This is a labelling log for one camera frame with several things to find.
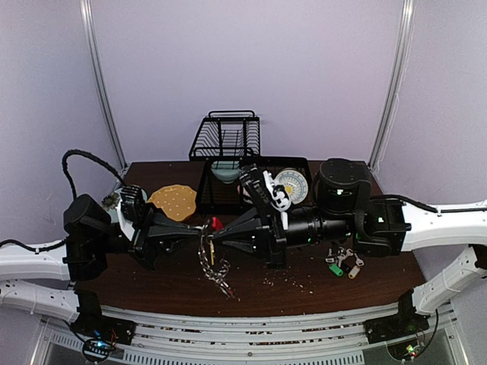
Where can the yellow blue patterned bowl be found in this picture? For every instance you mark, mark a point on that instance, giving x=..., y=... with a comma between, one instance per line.
x=295, y=184

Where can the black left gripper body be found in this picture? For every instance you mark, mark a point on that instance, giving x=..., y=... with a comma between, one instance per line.
x=103, y=247

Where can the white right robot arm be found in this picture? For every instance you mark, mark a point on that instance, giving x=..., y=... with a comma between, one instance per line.
x=457, y=229

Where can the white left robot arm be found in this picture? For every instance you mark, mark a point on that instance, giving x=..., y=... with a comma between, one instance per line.
x=23, y=265

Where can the aluminium frame post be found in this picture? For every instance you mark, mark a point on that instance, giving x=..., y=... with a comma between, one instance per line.
x=91, y=37
x=397, y=74

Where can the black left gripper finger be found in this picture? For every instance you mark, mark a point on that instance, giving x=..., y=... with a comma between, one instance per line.
x=163, y=227
x=167, y=244

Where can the bunch of tagged keys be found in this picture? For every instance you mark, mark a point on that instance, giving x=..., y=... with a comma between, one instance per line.
x=344, y=262

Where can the left aluminium frame post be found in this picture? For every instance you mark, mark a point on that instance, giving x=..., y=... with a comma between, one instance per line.
x=91, y=37

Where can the metal table edge rail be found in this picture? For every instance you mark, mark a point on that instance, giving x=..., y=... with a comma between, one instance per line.
x=329, y=338

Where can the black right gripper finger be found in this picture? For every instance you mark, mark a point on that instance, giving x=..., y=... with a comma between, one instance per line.
x=245, y=226
x=250, y=248

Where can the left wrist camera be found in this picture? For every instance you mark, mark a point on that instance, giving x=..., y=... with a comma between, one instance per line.
x=131, y=209

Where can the right aluminium frame post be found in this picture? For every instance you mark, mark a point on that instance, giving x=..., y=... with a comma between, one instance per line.
x=397, y=74

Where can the light blue flower plate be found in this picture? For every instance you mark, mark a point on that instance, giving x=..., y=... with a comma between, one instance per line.
x=110, y=202

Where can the teal ceramic bowl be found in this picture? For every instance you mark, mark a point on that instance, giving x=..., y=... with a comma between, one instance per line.
x=227, y=171

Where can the yellow polka dot plate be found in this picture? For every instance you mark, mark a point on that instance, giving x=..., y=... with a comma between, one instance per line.
x=178, y=202

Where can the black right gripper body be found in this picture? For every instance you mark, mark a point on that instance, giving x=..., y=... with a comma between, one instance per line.
x=274, y=236

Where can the large keyring with red grip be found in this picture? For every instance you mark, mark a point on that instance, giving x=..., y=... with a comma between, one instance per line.
x=213, y=270

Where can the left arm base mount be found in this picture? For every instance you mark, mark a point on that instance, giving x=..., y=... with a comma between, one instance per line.
x=99, y=334

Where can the yellow key tag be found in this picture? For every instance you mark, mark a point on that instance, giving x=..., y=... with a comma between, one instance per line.
x=211, y=250

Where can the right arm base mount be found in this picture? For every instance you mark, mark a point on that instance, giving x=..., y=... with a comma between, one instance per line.
x=406, y=321

